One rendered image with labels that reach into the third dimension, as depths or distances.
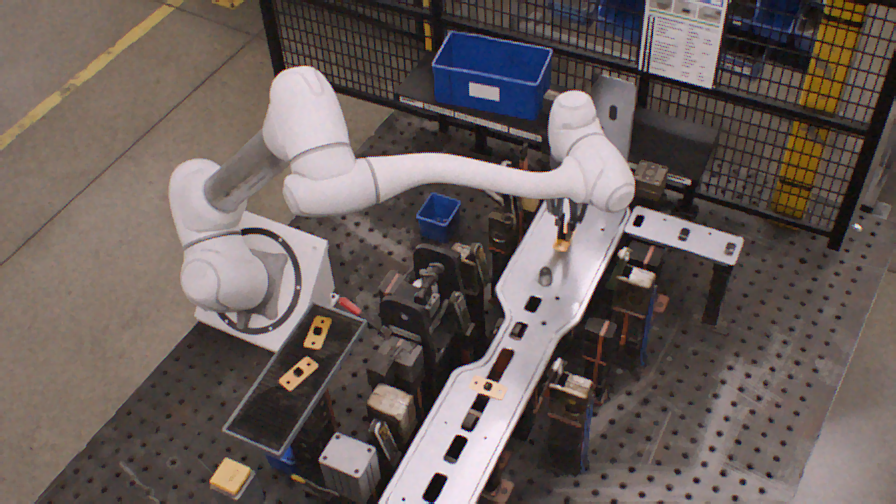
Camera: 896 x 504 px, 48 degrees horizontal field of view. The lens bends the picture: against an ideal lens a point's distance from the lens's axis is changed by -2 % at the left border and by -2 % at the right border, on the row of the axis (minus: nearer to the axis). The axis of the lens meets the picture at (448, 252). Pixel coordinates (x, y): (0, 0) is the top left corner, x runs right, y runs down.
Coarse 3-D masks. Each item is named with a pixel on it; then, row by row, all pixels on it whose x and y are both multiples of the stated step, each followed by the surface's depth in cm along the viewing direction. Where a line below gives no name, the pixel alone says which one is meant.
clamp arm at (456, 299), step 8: (456, 296) 235; (448, 304) 236; (456, 304) 235; (464, 304) 237; (456, 312) 237; (464, 312) 240; (456, 320) 239; (464, 320) 240; (456, 328) 242; (464, 328) 241
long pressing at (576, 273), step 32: (544, 224) 262; (608, 224) 261; (512, 256) 255; (544, 256) 255; (576, 256) 255; (608, 256) 255; (512, 288) 249; (544, 288) 249; (576, 288) 248; (512, 320) 243; (544, 320) 242; (576, 320) 242; (544, 352) 236; (448, 384) 231; (512, 384) 231; (448, 416) 226; (512, 416) 225; (416, 448) 221; (448, 448) 221; (480, 448) 220; (416, 480) 216; (448, 480) 216; (480, 480) 215
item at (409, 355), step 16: (384, 352) 229; (400, 352) 228; (416, 352) 228; (400, 368) 228; (416, 368) 230; (400, 384) 233; (416, 384) 233; (416, 400) 241; (416, 416) 243; (416, 432) 247
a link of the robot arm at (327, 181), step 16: (336, 144) 210; (304, 160) 208; (320, 160) 208; (336, 160) 209; (352, 160) 211; (288, 176) 210; (304, 176) 209; (320, 176) 208; (336, 176) 209; (352, 176) 210; (368, 176) 211; (288, 192) 209; (304, 192) 207; (320, 192) 208; (336, 192) 208; (352, 192) 209; (368, 192) 211; (304, 208) 209; (320, 208) 209; (336, 208) 210; (352, 208) 212
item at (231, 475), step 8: (224, 464) 202; (232, 464) 202; (240, 464) 202; (216, 472) 201; (224, 472) 201; (232, 472) 201; (240, 472) 201; (248, 472) 201; (216, 480) 200; (224, 480) 200; (232, 480) 200; (240, 480) 199; (224, 488) 199; (232, 488) 198
